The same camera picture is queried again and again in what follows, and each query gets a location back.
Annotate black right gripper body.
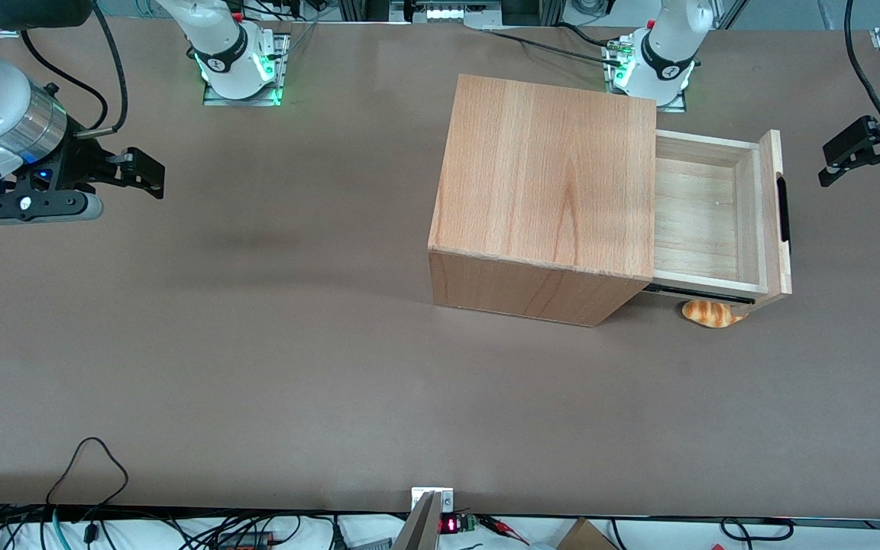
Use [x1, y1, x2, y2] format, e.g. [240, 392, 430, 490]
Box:
[27, 136, 134, 193]

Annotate light wooden drawer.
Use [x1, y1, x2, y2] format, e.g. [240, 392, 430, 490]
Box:
[642, 128, 794, 311]

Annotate light wooden drawer cabinet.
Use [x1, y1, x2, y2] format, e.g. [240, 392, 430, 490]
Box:
[428, 74, 658, 328]

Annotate striped toy bread roll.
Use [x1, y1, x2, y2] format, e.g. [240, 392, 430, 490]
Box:
[681, 299, 749, 329]

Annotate orange black device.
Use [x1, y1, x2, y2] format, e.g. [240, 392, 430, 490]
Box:
[217, 530, 276, 550]

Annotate brown cardboard piece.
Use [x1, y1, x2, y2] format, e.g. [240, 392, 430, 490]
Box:
[558, 519, 621, 550]

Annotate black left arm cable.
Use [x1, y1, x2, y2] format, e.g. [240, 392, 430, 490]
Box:
[843, 0, 880, 143]

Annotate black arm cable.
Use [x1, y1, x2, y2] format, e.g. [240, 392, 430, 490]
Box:
[843, 0, 880, 143]
[20, 4, 130, 140]

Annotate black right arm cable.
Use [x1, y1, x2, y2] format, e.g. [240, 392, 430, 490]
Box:
[20, 4, 130, 140]

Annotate looped black cable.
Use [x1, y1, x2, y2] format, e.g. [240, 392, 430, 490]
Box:
[46, 437, 130, 509]

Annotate thin black table cable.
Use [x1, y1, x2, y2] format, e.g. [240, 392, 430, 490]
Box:
[484, 29, 626, 68]

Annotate black coiled cable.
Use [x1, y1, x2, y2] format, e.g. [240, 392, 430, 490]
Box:
[720, 517, 795, 542]

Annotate small metal bracket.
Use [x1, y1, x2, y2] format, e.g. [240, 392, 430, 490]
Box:
[411, 487, 455, 513]

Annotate slanted aluminium post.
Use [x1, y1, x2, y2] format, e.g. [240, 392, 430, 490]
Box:
[392, 491, 442, 550]

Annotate red clip lead wires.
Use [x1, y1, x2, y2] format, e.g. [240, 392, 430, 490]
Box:
[478, 515, 530, 546]

